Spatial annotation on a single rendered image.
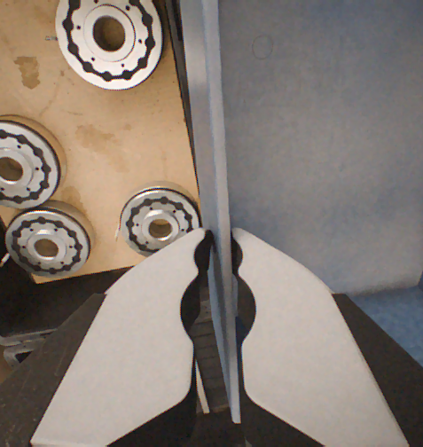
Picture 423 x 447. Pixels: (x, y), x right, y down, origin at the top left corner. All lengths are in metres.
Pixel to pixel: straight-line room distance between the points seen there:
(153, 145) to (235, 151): 0.26
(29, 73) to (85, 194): 0.15
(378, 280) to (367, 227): 0.05
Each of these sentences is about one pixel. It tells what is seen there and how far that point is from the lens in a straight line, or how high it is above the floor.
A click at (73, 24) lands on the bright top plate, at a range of 0.38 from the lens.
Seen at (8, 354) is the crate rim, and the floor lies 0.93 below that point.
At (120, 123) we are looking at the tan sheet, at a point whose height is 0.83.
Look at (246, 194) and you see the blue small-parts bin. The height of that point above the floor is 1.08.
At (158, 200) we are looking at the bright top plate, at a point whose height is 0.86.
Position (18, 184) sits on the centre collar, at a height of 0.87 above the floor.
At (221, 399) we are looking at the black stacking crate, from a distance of 0.76.
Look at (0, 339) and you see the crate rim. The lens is 0.49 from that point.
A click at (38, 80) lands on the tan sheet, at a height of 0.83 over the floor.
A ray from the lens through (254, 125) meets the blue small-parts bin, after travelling 0.16.
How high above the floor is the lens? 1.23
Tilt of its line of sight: 60 degrees down
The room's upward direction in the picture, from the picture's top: 167 degrees clockwise
